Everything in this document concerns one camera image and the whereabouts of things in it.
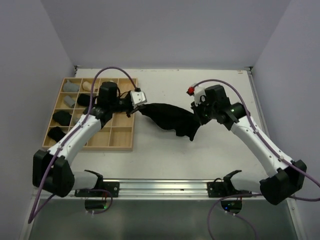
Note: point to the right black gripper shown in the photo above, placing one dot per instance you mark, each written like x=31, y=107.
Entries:
x=202, y=120

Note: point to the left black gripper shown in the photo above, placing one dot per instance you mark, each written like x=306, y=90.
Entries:
x=132, y=110

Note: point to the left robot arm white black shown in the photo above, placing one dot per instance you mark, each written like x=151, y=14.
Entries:
x=51, y=170

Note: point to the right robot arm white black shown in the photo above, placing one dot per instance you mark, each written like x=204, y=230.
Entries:
x=284, y=175

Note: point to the black rolled underwear second row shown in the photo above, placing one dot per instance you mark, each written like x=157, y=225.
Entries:
x=83, y=100

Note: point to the beige rolled underwear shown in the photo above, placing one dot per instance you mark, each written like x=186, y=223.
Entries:
x=88, y=86

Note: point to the grey rolled underwear second row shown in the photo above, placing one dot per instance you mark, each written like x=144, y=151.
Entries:
x=69, y=101

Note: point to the black rolled underwear third row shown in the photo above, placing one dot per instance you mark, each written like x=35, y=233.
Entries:
x=62, y=117

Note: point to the grey rolled underwear top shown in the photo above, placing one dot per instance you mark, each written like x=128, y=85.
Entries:
x=70, y=87

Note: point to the black rolled underwear bottom row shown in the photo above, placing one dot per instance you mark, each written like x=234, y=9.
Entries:
x=56, y=134

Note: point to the wooden compartment tray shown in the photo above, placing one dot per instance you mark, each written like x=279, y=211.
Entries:
x=116, y=135

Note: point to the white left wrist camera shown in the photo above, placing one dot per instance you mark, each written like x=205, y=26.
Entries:
x=138, y=98

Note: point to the right wrist camera red tip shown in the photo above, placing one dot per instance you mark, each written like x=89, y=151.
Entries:
x=198, y=93

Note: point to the aluminium mounting rail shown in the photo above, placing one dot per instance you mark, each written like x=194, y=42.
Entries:
x=171, y=189

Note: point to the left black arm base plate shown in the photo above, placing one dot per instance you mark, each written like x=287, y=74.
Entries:
x=113, y=187

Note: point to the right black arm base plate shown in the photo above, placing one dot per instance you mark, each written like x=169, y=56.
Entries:
x=220, y=188

